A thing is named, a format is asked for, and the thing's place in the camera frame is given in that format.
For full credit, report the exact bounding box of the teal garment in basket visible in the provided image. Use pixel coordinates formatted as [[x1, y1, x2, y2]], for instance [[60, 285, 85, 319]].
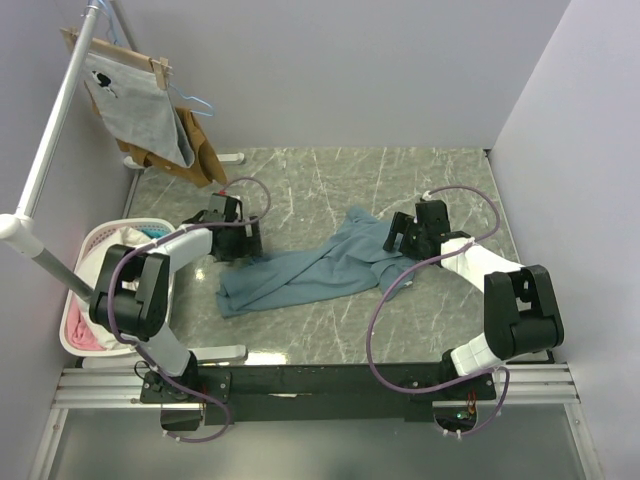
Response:
[[140, 229, 167, 239]]

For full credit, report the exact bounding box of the grey panda t shirt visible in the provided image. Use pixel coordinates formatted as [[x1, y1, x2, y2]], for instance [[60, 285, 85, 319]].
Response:
[[84, 53, 195, 168]]

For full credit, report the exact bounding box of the black mounting beam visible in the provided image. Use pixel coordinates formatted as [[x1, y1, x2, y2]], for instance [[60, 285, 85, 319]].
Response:
[[139, 363, 497, 427]]

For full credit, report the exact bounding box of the wooden clip hanger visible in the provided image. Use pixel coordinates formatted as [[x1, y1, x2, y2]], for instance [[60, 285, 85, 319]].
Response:
[[60, 28, 172, 96]]

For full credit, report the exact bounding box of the blue t shirt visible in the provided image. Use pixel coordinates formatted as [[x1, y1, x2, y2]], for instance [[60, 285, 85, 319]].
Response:
[[216, 206, 416, 318]]

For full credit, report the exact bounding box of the white clothes rack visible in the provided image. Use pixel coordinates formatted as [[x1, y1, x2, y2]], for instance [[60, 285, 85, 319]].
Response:
[[0, 0, 249, 371]]

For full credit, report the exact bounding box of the brown hanging shirt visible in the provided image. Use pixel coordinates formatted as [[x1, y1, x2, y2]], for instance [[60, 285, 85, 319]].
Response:
[[116, 107, 228, 188]]

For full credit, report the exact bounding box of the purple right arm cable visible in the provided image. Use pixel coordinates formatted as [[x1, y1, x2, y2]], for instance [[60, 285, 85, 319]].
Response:
[[367, 185, 511, 439]]

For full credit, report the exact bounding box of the white perforated laundry basket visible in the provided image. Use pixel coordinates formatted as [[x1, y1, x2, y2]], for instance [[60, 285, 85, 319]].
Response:
[[59, 218, 175, 358]]

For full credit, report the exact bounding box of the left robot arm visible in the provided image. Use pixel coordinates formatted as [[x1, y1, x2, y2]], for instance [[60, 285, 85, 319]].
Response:
[[89, 193, 262, 402]]

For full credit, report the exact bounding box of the blue wire hanger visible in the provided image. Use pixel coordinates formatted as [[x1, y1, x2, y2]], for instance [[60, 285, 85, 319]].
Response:
[[96, 0, 215, 118]]

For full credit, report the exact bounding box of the aluminium rail frame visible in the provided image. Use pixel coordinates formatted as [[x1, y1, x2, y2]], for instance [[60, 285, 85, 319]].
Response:
[[29, 364, 604, 479]]

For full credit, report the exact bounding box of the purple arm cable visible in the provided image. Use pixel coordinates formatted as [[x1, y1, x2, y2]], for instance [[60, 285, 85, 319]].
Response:
[[367, 185, 511, 439], [108, 178, 273, 445]]

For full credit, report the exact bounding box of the pink garment in basket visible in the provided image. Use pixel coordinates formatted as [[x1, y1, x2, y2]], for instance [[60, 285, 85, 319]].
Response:
[[65, 296, 103, 351]]

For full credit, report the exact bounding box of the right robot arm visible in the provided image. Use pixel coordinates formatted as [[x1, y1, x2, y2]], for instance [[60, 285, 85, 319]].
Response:
[[383, 200, 564, 399]]

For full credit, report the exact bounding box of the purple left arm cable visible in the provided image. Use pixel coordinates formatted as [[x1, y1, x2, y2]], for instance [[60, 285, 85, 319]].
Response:
[[108, 178, 273, 445]]

